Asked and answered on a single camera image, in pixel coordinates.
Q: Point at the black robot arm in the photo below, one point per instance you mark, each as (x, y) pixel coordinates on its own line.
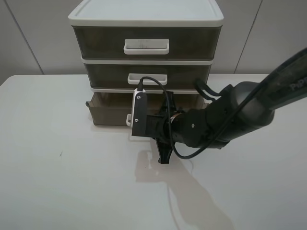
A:
(237, 111)

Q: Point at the brown translucent drawer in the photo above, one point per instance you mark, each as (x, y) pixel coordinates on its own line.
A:
(179, 77)
(111, 109)
(185, 43)

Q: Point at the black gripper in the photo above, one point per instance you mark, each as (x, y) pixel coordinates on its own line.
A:
(157, 126)

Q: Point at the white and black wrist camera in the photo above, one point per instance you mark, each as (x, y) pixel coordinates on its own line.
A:
(139, 113)

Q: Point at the white drawer cabinet frame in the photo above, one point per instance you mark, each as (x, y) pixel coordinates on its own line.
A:
(146, 13)

